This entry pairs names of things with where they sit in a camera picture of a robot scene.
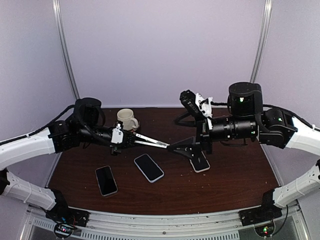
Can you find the aluminium frame post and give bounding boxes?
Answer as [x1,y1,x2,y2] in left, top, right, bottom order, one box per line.
[52,0,80,100]
[249,0,273,84]

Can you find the black phone white case middle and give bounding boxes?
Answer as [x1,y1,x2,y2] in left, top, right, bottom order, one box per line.
[133,153,165,183]

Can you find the cream ceramic mug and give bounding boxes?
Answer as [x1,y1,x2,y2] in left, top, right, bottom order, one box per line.
[117,108,140,131]

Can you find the clear phone case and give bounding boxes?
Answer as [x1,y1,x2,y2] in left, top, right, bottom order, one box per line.
[133,132,170,149]

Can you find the black phone white case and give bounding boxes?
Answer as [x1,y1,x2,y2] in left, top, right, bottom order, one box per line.
[133,153,165,183]
[189,152,211,173]

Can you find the right black cable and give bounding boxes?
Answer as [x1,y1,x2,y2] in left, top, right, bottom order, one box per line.
[173,101,320,131]

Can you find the front aluminium rail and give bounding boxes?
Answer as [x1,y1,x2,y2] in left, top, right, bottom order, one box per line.
[22,204,308,240]

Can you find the red coaster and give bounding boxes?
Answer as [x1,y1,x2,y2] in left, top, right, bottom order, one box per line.
[122,122,141,134]

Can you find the left aluminium frame post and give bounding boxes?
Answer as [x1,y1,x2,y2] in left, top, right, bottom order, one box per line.
[52,0,80,100]

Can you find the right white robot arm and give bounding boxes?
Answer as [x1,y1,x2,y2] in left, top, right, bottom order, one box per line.
[167,82,320,172]

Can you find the black phone white case right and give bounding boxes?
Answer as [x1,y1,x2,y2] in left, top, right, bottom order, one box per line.
[189,152,211,173]

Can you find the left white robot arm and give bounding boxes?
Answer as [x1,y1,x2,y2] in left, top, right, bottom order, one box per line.
[0,97,135,222]

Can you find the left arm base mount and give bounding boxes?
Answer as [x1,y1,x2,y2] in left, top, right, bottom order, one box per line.
[43,189,90,240]

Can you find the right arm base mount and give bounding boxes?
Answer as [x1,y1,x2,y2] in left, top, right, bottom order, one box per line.
[239,189,283,238]

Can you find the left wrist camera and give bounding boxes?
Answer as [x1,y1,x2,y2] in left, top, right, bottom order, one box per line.
[111,121,124,144]

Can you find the right aluminium frame post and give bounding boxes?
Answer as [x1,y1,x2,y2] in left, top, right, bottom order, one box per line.
[249,0,273,84]

